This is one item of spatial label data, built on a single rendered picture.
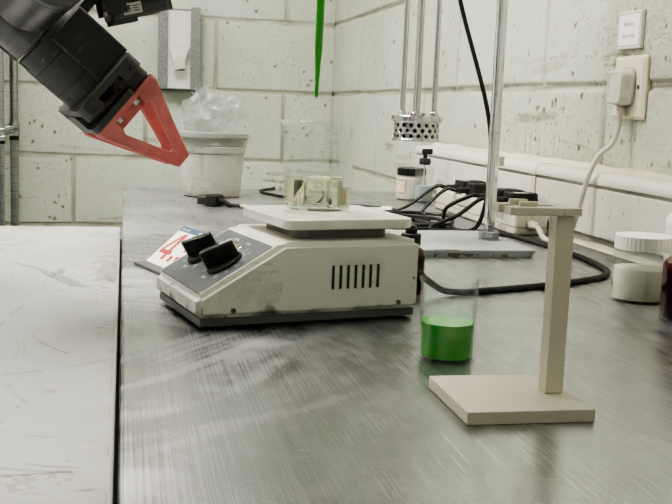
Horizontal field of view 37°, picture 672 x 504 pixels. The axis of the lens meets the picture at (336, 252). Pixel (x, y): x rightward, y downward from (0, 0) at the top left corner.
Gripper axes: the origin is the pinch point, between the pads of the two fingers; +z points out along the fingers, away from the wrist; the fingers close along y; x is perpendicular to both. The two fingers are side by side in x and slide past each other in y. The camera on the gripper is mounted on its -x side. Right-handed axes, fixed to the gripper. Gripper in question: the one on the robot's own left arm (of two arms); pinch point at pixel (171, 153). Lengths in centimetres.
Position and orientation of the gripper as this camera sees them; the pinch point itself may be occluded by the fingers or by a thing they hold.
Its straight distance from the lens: 89.8
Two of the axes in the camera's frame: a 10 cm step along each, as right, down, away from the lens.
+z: 6.8, 6.2, 4.0
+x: -6.1, 7.7, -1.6
